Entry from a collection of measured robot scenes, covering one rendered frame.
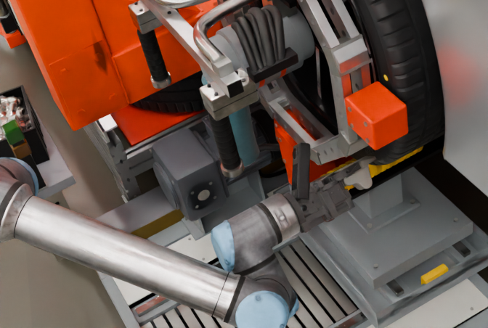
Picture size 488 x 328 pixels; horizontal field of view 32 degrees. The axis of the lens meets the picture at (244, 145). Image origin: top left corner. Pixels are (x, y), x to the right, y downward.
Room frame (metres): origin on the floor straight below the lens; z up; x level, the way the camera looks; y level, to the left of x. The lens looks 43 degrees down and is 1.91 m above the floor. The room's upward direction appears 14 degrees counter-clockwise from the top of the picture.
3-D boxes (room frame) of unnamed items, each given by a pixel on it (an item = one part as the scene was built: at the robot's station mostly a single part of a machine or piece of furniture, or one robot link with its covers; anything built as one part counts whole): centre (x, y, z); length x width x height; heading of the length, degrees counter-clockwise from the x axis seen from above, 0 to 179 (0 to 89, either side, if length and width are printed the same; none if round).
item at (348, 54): (1.42, -0.14, 0.85); 0.54 x 0.07 x 0.54; 19
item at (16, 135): (1.61, 0.52, 0.64); 0.04 x 0.04 x 0.04; 19
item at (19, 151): (1.61, 0.52, 0.59); 0.04 x 0.04 x 0.04; 19
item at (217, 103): (1.20, 0.00, 0.93); 0.09 x 0.05 x 0.05; 109
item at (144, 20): (1.52, 0.11, 0.93); 0.09 x 0.05 x 0.05; 109
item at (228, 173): (1.19, 0.03, 0.83); 0.04 x 0.04 x 0.16
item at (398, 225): (1.48, -0.30, 0.32); 0.40 x 0.30 x 0.28; 19
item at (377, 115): (1.13, -0.24, 0.85); 0.09 x 0.08 x 0.07; 19
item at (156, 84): (1.51, 0.14, 0.83); 0.04 x 0.04 x 0.16
